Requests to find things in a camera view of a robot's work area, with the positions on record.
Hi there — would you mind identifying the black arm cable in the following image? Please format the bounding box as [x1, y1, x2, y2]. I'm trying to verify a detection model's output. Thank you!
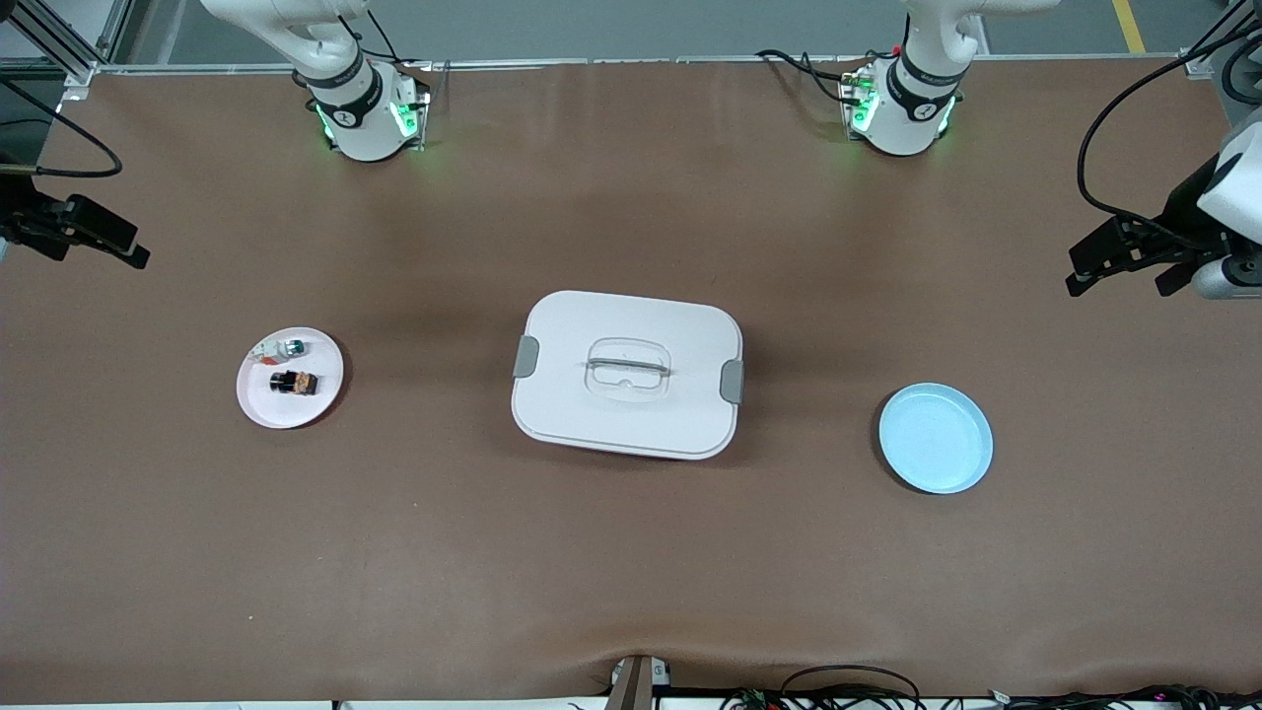
[0, 79, 124, 179]
[1077, 30, 1262, 226]

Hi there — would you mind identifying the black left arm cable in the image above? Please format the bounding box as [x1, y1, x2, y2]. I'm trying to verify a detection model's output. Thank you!
[1077, 30, 1262, 226]

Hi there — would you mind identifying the aluminium frame post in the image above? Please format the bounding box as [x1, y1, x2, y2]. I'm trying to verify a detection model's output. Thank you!
[0, 0, 134, 88]
[1183, 0, 1262, 80]

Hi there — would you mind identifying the black base cable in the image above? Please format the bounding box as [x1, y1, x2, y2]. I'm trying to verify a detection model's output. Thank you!
[757, 49, 871, 106]

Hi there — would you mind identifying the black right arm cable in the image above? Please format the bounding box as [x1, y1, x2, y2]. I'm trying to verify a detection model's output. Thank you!
[0, 79, 124, 179]

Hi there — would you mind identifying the light blue round plate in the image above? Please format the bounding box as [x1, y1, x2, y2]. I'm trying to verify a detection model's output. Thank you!
[878, 383, 995, 495]

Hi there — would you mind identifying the brown mounting bar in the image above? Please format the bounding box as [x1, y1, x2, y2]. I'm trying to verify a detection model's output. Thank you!
[605, 656, 673, 710]

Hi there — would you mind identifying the black cable loop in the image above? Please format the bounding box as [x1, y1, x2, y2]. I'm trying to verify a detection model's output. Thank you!
[779, 665, 923, 710]

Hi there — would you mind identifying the white lidded box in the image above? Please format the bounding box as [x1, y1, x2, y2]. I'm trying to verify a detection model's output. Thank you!
[511, 290, 745, 462]

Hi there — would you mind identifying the black cable bundle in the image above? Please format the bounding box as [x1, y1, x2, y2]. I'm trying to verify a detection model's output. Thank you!
[986, 683, 1262, 710]

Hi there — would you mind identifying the pink round plate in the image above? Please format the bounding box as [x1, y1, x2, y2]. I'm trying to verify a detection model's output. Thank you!
[237, 327, 345, 430]

